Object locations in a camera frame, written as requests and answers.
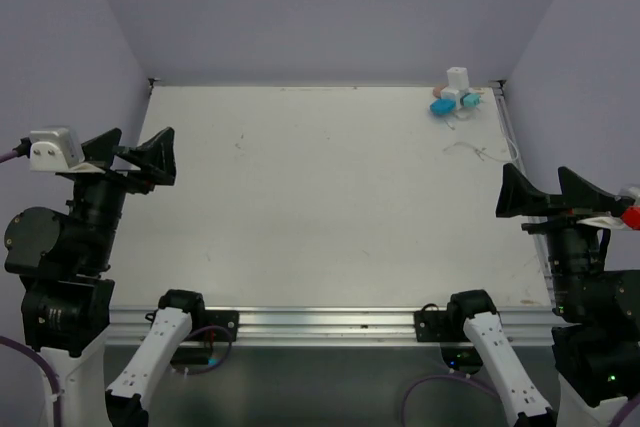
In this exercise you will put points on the aluminium front rail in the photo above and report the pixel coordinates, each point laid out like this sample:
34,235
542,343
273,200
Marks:
365,327

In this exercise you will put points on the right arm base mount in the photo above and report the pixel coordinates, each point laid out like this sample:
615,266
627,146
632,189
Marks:
433,325

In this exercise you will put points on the blue plug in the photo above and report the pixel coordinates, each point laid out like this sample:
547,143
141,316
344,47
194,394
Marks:
442,107

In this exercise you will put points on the white charger plug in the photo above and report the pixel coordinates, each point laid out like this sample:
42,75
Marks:
458,78

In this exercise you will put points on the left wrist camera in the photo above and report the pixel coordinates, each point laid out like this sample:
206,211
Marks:
54,149

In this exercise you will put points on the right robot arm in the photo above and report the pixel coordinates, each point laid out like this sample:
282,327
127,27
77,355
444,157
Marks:
596,353

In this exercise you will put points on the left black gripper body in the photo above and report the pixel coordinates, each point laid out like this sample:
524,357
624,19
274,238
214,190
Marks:
114,178

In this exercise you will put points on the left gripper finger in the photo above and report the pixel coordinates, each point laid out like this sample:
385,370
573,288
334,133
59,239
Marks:
154,160
99,151

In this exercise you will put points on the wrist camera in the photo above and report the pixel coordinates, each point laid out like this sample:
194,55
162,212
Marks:
627,220
54,149

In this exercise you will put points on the teal charger plug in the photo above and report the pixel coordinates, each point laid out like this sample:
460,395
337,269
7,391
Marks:
470,100

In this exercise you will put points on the pink charger plug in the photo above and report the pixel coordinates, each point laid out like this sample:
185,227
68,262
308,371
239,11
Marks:
437,91

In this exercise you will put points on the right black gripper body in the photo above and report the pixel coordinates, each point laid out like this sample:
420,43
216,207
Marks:
565,224

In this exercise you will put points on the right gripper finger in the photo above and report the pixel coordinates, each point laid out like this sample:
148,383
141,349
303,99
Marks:
582,194
519,197

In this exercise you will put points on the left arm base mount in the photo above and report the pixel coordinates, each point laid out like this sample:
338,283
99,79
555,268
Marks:
215,322

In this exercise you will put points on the white cube socket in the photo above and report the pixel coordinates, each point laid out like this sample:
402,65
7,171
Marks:
453,94

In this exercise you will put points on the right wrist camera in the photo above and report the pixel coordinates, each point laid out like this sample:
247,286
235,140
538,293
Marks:
627,220

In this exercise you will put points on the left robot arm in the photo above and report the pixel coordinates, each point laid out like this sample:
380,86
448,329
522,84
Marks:
61,260

